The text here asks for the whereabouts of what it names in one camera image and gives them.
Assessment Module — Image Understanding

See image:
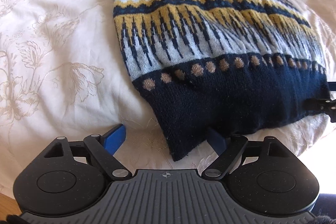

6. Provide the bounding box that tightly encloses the navy yellow patterned knit sweater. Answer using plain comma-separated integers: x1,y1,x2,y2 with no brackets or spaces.
113,0,330,161

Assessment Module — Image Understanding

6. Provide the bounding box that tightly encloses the cream floral bed duvet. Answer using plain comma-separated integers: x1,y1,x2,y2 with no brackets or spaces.
1,0,335,195

